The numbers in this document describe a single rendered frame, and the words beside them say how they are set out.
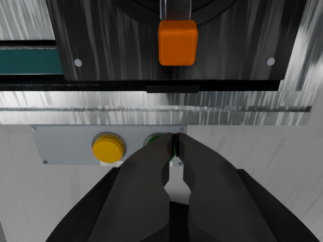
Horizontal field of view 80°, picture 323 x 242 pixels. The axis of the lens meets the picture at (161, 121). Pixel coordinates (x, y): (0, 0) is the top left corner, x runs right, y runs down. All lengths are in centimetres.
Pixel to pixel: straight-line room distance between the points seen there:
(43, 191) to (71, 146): 27
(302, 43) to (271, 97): 6
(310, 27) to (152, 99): 18
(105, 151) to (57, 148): 7
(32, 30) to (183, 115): 22
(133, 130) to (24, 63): 15
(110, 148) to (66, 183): 26
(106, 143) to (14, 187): 36
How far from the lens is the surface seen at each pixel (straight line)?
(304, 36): 26
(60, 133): 29
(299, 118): 29
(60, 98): 27
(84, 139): 28
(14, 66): 30
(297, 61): 26
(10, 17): 33
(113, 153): 27
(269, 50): 23
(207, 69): 22
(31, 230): 70
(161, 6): 18
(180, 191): 47
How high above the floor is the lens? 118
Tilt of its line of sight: 63 degrees down
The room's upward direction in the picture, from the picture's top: 176 degrees counter-clockwise
